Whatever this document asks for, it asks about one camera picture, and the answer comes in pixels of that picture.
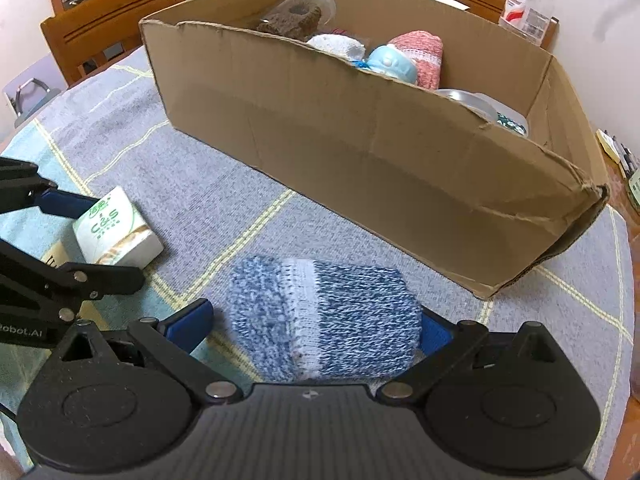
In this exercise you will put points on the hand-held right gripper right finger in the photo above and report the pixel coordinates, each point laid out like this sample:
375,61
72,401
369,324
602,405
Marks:
435,335

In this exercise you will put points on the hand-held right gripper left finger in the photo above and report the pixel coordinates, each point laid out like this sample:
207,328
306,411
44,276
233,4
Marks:
190,322

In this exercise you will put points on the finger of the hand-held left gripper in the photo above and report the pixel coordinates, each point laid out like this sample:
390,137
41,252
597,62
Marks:
65,202
110,280

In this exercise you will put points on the green white tissue pack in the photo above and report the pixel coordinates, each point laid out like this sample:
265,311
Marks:
115,230

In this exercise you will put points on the blue knitted sock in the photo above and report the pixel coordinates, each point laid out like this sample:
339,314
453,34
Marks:
325,320

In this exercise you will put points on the brown cardboard box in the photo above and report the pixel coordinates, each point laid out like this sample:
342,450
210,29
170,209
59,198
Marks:
350,160

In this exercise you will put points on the white plastic box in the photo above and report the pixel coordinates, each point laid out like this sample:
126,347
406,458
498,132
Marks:
510,122

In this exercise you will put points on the clear jar with dark contents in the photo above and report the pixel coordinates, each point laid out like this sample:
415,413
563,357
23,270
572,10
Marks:
465,97

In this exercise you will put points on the blue white figurine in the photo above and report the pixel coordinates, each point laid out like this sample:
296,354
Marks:
390,62

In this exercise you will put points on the pink knitted sock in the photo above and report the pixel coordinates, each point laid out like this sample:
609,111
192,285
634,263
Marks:
420,55

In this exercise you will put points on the clear jar with metal lid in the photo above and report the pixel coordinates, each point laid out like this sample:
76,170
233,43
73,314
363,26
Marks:
295,15

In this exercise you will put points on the white sock with blue stripe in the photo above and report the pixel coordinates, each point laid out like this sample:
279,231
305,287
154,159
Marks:
335,45

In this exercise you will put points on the grey metal-framed stool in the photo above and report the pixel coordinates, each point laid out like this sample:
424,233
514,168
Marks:
30,105

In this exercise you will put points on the checked tablecloth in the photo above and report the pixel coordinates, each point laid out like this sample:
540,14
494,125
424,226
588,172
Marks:
200,170

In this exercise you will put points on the clear water bottle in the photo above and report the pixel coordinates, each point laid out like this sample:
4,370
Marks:
530,5

